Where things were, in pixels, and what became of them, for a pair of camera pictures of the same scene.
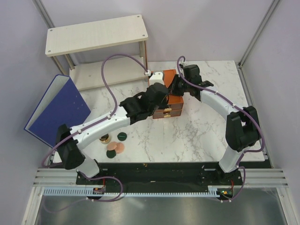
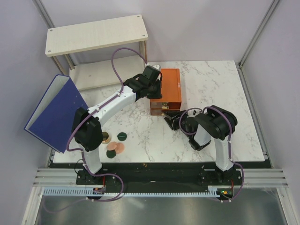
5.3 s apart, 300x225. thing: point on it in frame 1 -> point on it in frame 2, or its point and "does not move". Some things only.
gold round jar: x=105 y=139 does not move
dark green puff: x=122 y=136 does not move
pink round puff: x=111 y=146 does not move
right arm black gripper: x=177 y=84 -> x=175 y=119
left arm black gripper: x=162 y=93 -> x=157 y=88
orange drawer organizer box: x=174 y=106 does not move
